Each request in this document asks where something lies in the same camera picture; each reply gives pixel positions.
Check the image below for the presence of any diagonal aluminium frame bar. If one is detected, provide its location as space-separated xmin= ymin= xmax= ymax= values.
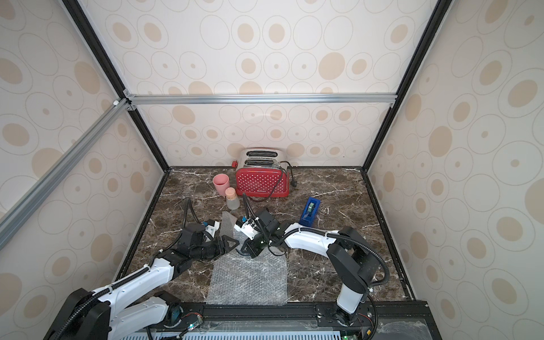
xmin=1 ymin=99 xmax=129 ymax=247

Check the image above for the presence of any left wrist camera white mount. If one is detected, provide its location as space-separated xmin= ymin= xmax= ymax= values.
xmin=204 ymin=220 xmax=220 ymax=239

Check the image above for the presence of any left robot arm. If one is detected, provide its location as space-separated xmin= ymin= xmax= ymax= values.
xmin=45 ymin=199 xmax=239 ymax=339

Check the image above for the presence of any pink plastic cup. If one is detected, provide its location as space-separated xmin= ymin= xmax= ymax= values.
xmin=212 ymin=174 xmax=230 ymax=197

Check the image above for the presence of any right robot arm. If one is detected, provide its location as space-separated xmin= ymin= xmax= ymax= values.
xmin=234 ymin=209 xmax=390 ymax=326

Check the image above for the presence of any clear bubble wrap sheet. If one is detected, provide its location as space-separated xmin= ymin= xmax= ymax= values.
xmin=205 ymin=211 xmax=289 ymax=306

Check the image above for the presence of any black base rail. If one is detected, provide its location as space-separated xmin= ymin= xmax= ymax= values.
xmin=74 ymin=299 xmax=443 ymax=340

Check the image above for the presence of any red polka dot toaster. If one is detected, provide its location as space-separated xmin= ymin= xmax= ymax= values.
xmin=232 ymin=147 xmax=290 ymax=198

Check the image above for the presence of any black toaster power cable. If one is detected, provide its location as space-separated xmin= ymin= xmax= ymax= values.
xmin=248 ymin=160 xmax=298 ymax=201

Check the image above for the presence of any horizontal aluminium frame bar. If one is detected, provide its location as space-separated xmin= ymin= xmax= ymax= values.
xmin=127 ymin=93 xmax=398 ymax=105

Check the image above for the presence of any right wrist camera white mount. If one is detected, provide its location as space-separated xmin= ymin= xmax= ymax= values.
xmin=234 ymin=217 xmax=259 ymax=240

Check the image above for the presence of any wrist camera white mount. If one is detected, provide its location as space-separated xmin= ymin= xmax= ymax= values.
xmin=204 ymin=220 xmax=220 ymax=239
xmin=234 ymin=217 xmax=259 ymax=240

